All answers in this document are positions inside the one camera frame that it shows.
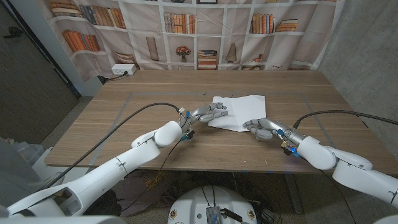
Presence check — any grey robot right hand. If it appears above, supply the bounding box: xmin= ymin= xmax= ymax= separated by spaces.
xmin=242 ymin=117 xmax=307 ymax=150

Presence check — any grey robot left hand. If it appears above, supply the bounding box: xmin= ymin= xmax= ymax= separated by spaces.
xmin=179 ymin=102 xmax=229 ymax=133

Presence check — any white paper sheet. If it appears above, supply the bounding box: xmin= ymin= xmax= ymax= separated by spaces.
xmin=208 ymin=95 xmax=267 ymax=133

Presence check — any white power strip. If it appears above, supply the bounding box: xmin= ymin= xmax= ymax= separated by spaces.
xmin=111 ymin=63 xmax=137 ymax=76

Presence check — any white robot torso base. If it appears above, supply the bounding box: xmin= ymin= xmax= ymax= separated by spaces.
xmin=167 ymin=185 xmax=258 ymax=224

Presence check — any purple cloth on floor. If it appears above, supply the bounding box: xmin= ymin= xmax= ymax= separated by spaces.
xmin=116 ymin=170 xmax=175 ymax=218

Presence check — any grey finned electronics module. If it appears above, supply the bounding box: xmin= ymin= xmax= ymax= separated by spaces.
xmin=206 ymin=205 xmax=221 ymax=224

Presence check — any white shoe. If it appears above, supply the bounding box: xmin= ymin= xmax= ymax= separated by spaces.
xmin=45 ymin=172 xmax=65 ymax=186

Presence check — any white robot chest shell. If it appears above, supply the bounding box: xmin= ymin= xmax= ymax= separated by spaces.
xmin=0 ymin=215 xmax=127 ymax=224

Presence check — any person in grey clothing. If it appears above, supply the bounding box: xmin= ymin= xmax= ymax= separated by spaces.
xmin=0 ymin=136 xmax=43 ymax=208

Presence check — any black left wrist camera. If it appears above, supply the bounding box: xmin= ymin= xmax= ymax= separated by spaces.
xmin=180 ymin=129 xmax=196 ymax=142

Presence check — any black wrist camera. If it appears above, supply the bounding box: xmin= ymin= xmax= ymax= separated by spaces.
xmin=281 ymin=143 xmax=301 ymax=158
xmin=180 ymin=129 xmax=196 ymax=142

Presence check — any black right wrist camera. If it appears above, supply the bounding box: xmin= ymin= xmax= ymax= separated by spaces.
xmin=281 ymin=143 xmax=301 ymax=158

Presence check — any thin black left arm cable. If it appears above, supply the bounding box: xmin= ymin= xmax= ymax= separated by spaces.
xmin=119 ymin=139 xmax=183 ymax=212

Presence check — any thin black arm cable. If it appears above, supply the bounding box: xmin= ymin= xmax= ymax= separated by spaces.
xmin=320 ymin=169 xmax=358 ymax=224
xmin=119 ymin=139 xmax=183 ymax=212

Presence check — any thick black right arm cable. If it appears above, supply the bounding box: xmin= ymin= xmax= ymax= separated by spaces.
xmin=292 ymin=110 xmax=398 ymax=129

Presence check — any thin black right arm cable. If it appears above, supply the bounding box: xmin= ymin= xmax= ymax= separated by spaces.
xmin=320 ymin=169 xmax=358 ymax=224

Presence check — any black power plug cable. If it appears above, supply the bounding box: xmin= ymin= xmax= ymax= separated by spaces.
xmin=96 ymin=70 xmax=129 ymax=85

